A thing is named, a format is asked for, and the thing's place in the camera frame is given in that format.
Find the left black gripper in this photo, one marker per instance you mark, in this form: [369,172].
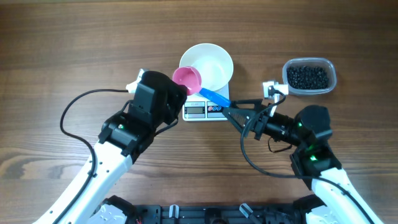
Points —
[180,94]

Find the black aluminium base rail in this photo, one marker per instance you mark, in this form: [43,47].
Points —
[269,214]

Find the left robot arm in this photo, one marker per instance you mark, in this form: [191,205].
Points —
[123,138]

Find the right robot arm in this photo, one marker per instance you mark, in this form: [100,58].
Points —
[334,199]

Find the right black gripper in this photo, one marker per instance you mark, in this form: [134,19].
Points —
[247,114]

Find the white digital kitchen scale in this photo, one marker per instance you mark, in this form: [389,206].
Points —
[198,108]

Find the pink scoop blue handle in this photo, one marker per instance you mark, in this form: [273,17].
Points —
[191,79]

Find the white ceramic bowl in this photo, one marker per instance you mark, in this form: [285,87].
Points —
[213,62]

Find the black beans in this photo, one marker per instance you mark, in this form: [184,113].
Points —
[307,78]

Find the clear plastic container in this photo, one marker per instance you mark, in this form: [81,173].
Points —
[311,62]

